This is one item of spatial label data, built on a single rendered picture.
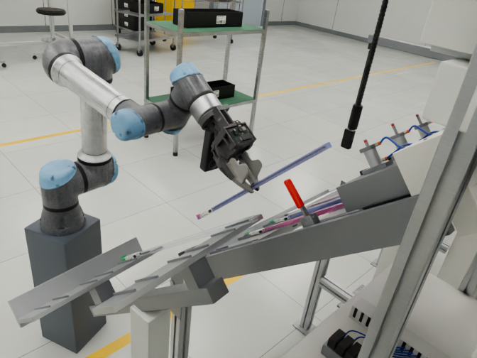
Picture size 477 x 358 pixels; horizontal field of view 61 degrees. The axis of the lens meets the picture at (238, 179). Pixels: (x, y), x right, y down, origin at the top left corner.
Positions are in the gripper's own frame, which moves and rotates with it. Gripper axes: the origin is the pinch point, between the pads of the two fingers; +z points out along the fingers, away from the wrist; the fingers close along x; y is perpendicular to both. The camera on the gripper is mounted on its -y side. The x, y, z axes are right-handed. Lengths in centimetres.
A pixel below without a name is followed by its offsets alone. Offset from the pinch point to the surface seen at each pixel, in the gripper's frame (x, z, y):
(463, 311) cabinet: 51, 57, -7
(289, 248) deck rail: -9.9, 17.1, 10.6
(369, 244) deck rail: -9.9, 23.8, 26.9
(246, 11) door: 675, -531, -410
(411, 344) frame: 22, 51, -5
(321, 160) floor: 220, -43, -143
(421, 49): 15.6, -0.1, 42.9
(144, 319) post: -32.1, 13.3, -12.2
